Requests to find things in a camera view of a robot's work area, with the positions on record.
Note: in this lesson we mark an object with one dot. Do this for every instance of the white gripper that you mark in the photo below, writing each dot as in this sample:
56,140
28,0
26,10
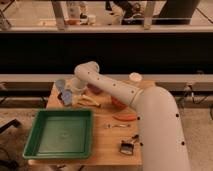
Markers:
77,87

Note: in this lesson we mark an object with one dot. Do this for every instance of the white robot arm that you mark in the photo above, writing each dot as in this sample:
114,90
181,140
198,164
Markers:
160,130

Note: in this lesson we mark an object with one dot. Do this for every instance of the white cup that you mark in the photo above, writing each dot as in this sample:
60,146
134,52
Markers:
135,77

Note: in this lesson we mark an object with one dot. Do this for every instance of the yellow banana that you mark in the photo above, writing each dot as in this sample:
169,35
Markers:
86,101

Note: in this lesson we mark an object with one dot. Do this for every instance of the purple eggplant toy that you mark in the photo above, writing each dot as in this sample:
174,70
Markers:
94,89

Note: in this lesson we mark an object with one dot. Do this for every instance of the green plastic tray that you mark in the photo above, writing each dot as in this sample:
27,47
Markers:
60,134

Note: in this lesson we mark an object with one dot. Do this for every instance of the orange bowl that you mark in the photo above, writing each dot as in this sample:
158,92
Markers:
117,103

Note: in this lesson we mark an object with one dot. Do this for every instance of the orange carrot toy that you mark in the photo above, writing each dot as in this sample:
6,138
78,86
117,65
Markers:
125,117

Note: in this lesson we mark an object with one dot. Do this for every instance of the wooden table board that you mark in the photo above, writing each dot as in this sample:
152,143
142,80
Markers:
106,141

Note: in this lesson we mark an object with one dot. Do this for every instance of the black binder clip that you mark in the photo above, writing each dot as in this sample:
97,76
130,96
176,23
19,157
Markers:
127,146

